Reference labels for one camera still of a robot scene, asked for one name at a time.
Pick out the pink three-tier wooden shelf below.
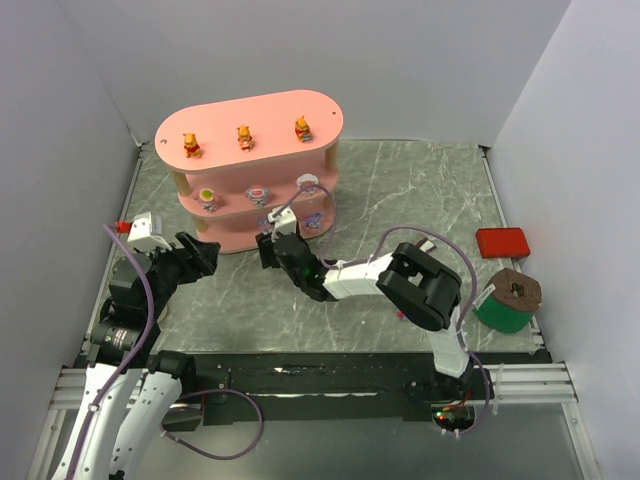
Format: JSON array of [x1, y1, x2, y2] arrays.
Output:
[[155, 90, 344, 254]]

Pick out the orange bear toy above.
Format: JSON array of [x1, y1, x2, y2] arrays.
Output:
[[295, 116, 313, 143], [183, 133, 202, 158], [237, 125, 254, 152]]

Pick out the beige round disc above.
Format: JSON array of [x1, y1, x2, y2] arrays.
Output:
[[157, 305, 169, 323]]

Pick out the brown chocolate bar wrapper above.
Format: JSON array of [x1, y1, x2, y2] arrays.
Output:
[[415, 238, 437, 254]]

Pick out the red box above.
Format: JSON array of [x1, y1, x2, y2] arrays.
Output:
[[475, 227, 531, 259]]

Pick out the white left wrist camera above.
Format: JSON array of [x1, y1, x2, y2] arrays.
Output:
[[127, 212, 171, 253]]

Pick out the pink cup toy yellow top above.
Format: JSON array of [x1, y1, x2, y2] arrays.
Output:
[[197, 188, 220, 213]]

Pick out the black base frame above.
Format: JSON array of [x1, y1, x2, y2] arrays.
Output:
[[148, 351, 494, 426]]

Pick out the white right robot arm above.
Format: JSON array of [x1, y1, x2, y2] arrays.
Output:
[[256, 233, 473, 387]]

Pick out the green brown tape roll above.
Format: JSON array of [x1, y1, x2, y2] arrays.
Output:
[[472, 268, 542, 334]]

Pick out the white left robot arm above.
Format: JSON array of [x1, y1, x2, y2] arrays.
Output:
[[53, 232, 220, 479]]

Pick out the pink cloud toy blue bows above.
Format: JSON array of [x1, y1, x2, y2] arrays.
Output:
[[245, 185, 269, 208]]

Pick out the pink white frilly toy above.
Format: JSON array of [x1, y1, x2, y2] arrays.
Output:
[[296, 173, 319, 196]]

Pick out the purple loose cable loop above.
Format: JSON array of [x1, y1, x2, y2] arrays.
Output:
[[158, 388, 263, 459]]

